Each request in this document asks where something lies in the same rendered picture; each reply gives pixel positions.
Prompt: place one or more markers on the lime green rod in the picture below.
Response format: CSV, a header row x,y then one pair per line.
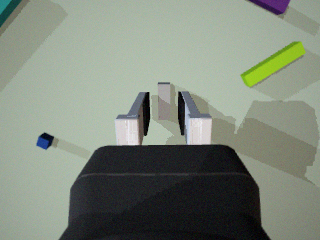
x,y
273,63

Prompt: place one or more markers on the small blue block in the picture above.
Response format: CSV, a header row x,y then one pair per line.
x,y
45,141

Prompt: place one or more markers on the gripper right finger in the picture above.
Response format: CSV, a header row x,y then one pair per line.
x,y
196,127

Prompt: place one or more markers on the purple rod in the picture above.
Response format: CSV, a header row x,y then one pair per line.
x,y
275,6

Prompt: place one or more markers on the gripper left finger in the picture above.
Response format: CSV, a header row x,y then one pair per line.
x,y
131,128

